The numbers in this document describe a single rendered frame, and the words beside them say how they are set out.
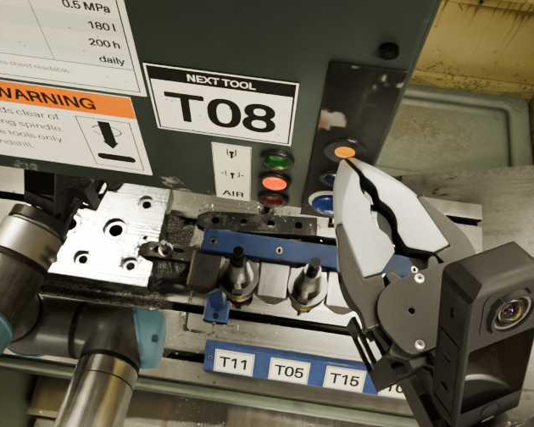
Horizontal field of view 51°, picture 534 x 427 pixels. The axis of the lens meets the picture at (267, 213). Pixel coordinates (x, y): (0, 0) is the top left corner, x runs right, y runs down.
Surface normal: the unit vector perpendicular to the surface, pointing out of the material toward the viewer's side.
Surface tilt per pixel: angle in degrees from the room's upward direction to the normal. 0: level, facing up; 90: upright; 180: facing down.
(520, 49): 90
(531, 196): 25
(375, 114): 90
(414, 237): 0
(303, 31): 90
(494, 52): 90
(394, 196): 0
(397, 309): 0
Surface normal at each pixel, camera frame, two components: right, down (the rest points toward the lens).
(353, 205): 0.04, -0.44
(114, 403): 0.78, -0.39
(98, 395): 0.32, -0.66
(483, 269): -0.12, -0.80
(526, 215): -0.37, -0.46
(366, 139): -0.14, 0.89
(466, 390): 0.33, 0.53
